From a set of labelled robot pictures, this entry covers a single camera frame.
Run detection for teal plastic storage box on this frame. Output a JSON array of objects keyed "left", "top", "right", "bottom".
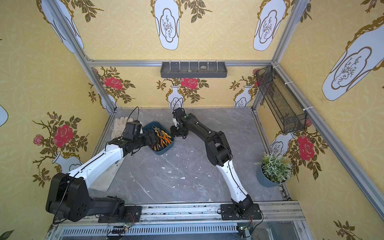
[{"left": 143, "top": 122, "right": 174, "bottom": 155}]

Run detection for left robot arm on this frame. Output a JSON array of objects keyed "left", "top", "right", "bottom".
[{"left": 46, "top": 131, "right": 156, "bottom": 222}]

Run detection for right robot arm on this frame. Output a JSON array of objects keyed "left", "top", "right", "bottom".
[{"left": 171, "top": 108, "right": 255, "bottom": 217}]

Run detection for beige work glove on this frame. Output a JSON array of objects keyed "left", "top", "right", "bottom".
[{"left": 111, "top": 117, "right": 134, "bottom": 139}]

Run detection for white green work glove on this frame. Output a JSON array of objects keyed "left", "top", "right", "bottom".
[{"left": 90, "top": 159, "right": 124, "bottom": 192}]

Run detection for potted green plant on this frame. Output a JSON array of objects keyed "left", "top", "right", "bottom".
[{"left": 257, "top": 153, "right": 293, "bottom": 188}]

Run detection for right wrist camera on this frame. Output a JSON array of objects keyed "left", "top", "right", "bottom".
[{"left": 173, "top": 108, "right": 186, "bottom": 121}]

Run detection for yellow handled pliers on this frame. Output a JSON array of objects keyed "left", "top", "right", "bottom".
[{"left": 161, "top": 130, "right": 172, "bottom": 145}]

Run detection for grey wall shelf tray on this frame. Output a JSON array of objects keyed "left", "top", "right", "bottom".
[{"left": 160, "top": 61, "right": 228, "bottom": 79}]

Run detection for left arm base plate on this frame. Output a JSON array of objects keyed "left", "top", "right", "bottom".
[{"left": 98, "top": 206, "right": 142, "bottom": 224}]

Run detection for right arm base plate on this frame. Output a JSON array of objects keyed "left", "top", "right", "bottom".
[{"left": 217, "top": 204, "right": 263, "bottom": 221}]

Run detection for black wire mesh basket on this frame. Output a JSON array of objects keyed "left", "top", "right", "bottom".
[{"left": 255, "top": 66, "right": 307, "bottom": 134}]

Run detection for aluminium front rail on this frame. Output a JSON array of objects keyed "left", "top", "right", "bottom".
[{"left": 44, "top": 200, "right": 314, "bottom": 240}]

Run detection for aluminium corner frame post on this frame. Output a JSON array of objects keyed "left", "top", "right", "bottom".
[{"left": 271, "top": 0, "right": 310, "bottom": 63}]

